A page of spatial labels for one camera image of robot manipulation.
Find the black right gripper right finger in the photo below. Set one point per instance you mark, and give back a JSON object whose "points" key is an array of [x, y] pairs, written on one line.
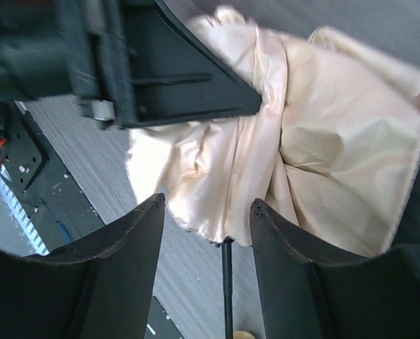
{"points": [[310, 288]]}

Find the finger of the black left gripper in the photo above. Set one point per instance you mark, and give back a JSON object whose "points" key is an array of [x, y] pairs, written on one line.
{"points": [[174, 77]]}

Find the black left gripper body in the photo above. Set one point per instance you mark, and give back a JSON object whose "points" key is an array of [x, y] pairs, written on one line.
{"points": [[97, 58]]}

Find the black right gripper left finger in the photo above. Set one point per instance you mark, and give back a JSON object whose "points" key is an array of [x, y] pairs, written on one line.
{"points": [[99, 286]]}

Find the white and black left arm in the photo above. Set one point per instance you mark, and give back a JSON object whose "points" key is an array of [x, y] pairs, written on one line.
{"points": [[32, 54]]}

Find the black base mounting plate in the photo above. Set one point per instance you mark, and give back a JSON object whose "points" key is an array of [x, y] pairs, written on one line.
{"points": [[54, 201]]}

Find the white slotted cable duct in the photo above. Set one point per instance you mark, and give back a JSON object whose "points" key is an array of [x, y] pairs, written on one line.
{"points": [[19, 214]]}

